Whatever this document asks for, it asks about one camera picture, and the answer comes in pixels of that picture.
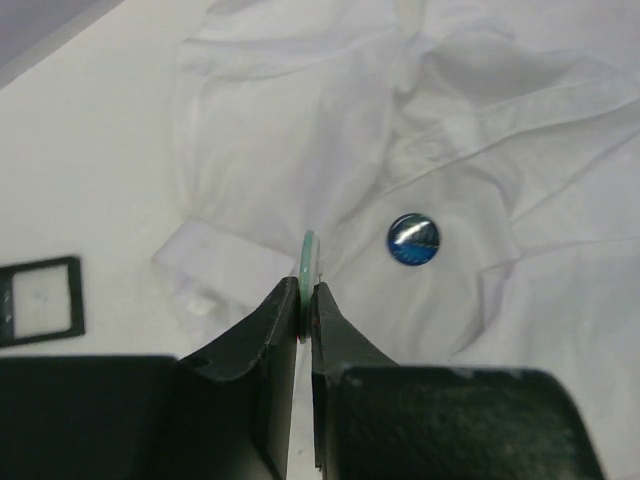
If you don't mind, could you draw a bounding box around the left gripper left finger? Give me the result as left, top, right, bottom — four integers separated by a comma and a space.
1, 277, 299, 479

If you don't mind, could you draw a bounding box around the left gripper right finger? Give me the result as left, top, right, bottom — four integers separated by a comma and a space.
309, 283, 604, 479

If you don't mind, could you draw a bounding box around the colourful painted round brooch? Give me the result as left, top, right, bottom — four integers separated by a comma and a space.
298, 230, 322, 344

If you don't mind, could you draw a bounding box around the white garment shirt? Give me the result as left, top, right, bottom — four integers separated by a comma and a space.
154, 1, 639, 479

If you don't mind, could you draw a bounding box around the blue round brooch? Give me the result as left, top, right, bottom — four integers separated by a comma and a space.
386, 212, 441, 267

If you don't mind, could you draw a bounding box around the black frame stand lower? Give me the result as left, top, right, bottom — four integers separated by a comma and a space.
1, 256, 86, 348

